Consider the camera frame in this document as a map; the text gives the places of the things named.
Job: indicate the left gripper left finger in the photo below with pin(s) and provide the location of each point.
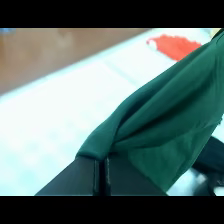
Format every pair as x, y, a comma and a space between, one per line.
76, 180

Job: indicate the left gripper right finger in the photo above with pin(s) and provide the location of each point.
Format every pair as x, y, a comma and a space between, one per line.
130, 181

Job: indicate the dark green garment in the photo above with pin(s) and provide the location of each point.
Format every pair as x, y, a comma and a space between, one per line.
166, 110

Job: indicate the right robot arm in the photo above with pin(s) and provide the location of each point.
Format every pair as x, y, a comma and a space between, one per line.
211, 160

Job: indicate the red garment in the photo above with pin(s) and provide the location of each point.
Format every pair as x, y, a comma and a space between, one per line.
175, 45

